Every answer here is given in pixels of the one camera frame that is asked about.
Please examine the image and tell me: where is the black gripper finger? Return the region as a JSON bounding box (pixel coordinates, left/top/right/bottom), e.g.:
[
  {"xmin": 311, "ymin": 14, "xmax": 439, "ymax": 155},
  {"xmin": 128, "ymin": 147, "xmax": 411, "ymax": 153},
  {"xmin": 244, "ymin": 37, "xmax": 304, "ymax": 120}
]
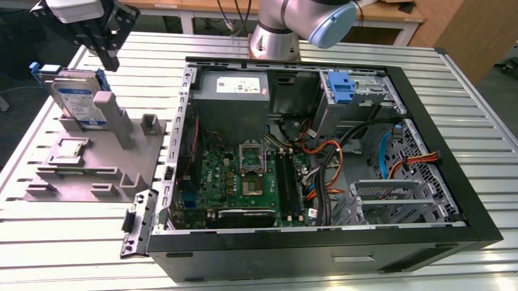
[
  {"xmin": 31, "ymin": 1, "xmax": 113, "ymax": 72},
  {"xmin": 105, "ymin": 2, "xmax": 140, "ymax": 72}
]

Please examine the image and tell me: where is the hard disk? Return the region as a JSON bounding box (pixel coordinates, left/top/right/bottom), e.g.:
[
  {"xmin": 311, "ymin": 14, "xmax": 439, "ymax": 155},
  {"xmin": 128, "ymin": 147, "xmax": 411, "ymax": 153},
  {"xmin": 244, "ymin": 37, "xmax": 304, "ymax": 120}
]
[{"xmin": 28, "ymin": 62, "xmax": 123, "ymax": 130}]

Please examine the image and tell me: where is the metal disk bay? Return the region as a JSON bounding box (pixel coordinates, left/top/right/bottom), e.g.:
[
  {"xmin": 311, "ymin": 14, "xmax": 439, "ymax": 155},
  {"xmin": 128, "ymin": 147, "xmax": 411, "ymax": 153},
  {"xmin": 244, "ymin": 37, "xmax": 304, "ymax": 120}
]
[{"xmin": 347, "ymin": 178, "xmax": 446, "ymax": 226}]

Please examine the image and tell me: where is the silver CPU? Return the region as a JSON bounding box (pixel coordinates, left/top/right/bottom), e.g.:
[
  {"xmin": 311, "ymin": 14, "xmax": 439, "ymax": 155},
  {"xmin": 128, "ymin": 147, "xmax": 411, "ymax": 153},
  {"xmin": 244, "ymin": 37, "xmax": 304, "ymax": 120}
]
[{"xmin": 56, "ymin": 141, "xmax": 85, "ymax": 158}]

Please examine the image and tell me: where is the grey parts rack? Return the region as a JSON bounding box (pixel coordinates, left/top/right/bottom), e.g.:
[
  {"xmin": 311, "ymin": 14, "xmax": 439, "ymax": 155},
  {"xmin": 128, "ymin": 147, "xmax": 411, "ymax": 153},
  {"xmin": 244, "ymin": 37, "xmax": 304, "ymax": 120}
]
[{"xmin": 24, "ymin": 92, "xmax": 173, "ymax": 204}]

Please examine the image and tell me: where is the grey power supply unit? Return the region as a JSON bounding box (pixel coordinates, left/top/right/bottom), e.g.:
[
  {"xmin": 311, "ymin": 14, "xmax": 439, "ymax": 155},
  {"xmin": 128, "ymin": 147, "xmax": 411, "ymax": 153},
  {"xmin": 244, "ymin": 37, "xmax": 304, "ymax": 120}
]
[{"xmin": 188, "ymin": 71, "xmax": 271, "ymax": 146}]

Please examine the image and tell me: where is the green RAM stick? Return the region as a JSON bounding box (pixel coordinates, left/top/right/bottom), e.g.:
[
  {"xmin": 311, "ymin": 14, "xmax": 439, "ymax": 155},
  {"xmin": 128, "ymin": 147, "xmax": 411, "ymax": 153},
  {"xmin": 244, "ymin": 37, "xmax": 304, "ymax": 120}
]
[{"xmin": 55, "ymin": 169, "xmax": 97, "ymax": 177}]

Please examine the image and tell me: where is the green motherboard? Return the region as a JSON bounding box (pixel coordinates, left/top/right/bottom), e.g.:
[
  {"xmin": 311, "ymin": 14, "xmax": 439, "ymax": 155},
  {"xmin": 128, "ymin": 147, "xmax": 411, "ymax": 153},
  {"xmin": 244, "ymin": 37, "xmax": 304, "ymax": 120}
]
[{"xmin": 169, "ymin": 130, "xmax": 320, "ymax": 230}]

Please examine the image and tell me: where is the metal socket cover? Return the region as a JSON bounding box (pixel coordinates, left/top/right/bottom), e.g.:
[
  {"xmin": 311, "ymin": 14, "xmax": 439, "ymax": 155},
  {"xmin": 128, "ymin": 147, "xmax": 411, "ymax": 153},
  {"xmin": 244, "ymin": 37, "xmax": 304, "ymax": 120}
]
[{"xmin": 237, "ymin": 139, "xmax": 268, "ymax": 176}]

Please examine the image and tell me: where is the metal locking lever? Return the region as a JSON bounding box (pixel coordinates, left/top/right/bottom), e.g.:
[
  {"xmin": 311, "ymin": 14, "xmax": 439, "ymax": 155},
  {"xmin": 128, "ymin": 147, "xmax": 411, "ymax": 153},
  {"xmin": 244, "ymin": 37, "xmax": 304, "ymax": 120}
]
[{"xmin": 260, "ymin": 141, "xmax": 269, "ymax": 176}]

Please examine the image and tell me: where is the CPU socket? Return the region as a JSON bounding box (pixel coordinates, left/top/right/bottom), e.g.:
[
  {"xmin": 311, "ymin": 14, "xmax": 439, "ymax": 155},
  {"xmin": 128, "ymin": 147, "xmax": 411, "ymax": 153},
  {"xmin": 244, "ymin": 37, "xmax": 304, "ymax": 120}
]
[{"xmin": 240, "ymin": 175, "xmax": 264, "ymax": 201}]

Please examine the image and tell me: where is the blue drive latch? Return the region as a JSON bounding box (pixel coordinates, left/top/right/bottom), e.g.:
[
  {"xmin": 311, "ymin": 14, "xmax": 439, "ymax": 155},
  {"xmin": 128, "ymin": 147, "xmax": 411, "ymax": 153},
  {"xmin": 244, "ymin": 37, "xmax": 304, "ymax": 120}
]
[{"xmin": 328, "ymin": 72, "xmax": 356, "ymax": 104}]

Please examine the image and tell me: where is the metal optical drive cage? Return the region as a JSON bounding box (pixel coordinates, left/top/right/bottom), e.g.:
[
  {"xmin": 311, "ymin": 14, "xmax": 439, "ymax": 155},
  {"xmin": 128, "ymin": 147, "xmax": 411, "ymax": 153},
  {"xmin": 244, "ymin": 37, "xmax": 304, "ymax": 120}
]
[{"xmin": 314, "ymin": 69, "xmax": 408, "ymax": 140}]

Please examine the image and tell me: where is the black RAM slot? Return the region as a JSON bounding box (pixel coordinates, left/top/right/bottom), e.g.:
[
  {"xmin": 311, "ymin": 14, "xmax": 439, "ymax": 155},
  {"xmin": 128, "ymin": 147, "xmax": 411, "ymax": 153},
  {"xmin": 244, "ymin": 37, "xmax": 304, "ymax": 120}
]
[
  {"xmin": 286, "ymin": 147, "xmax": 306, "ymax": 222},
  {"xmin": 275, "ymin": 147, "xmax": 295, "ymax": 222}
]

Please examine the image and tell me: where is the black graphics card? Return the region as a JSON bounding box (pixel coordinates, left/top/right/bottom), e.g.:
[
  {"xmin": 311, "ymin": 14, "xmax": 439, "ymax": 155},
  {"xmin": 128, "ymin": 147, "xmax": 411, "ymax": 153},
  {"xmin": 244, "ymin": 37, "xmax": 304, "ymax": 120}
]
[{"xmin": 205, "ymin": 207, "xmax": 279, "ymax": 230}]

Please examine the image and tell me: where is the wooden desk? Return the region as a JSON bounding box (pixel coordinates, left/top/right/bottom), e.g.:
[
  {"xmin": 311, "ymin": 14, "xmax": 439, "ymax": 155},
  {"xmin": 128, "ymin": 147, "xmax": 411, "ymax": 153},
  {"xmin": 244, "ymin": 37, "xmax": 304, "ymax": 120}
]
[{"xmin": 120, "ymin": 0, "xmax": 428, "ymax": 46}]

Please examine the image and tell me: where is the black PC case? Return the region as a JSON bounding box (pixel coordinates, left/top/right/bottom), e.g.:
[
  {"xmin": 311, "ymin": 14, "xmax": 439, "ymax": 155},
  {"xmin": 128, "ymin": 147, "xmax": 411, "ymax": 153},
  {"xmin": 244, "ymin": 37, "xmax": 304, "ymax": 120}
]
[{"xmin": 145, "ymin": 55, "xmax": 504, "ymax": 283}]

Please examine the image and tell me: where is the brown wooden cabinet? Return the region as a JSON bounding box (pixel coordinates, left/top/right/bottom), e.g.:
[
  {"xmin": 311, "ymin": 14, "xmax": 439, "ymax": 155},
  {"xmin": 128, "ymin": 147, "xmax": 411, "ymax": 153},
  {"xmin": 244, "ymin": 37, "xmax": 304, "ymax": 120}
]
[{"xmin": 410, "ymin": 0, "xmax": 518, "ymax": 86}]

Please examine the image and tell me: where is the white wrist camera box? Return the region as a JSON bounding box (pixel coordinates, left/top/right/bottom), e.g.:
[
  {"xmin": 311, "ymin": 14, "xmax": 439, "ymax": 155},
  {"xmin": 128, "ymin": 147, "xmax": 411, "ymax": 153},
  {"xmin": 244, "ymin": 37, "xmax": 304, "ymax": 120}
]
[{"xmin": 47, "ymin": 0, "xmax": 101, "ymax": 24}]

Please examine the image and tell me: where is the grey hinged case bracket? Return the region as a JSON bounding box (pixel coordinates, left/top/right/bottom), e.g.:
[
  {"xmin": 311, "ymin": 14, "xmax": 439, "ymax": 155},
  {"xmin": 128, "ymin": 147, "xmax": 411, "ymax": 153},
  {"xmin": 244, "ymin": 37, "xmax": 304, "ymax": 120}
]
[{"xmin": 120, "ymin": 188, "xmax": 159, "ymax": 259}]

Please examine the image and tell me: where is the orange wire bundle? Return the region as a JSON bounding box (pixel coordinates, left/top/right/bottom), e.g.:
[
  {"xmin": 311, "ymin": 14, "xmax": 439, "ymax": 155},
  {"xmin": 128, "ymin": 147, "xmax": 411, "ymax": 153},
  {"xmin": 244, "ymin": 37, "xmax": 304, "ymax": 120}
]
[{"xmin": 299, "ymin": 139, "xmax": 344, "ymax": 201}]

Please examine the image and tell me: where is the black cable bundle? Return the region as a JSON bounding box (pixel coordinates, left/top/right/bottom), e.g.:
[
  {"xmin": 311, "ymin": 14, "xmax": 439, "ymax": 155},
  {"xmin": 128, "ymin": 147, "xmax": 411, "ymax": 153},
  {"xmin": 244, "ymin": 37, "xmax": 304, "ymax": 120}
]
[{"xmin": 314, "ymin": 113, "xmax": 410, "ymax": 227}]

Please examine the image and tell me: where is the blue data wire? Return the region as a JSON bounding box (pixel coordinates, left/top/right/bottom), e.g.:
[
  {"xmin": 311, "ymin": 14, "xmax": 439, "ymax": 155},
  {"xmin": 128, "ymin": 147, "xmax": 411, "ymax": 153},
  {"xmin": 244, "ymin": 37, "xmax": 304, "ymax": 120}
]
[{"xmin": 378, "ymin": 119, "xmax": 406, "ymax": 181}]

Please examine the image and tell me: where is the red yellow power wire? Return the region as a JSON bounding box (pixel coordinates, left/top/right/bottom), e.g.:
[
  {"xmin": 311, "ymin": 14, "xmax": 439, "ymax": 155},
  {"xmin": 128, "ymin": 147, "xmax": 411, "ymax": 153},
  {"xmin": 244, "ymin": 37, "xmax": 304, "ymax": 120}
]
[{"xmin": 386, "ymin": 150, "xmax": 443, "ymax": 181}]

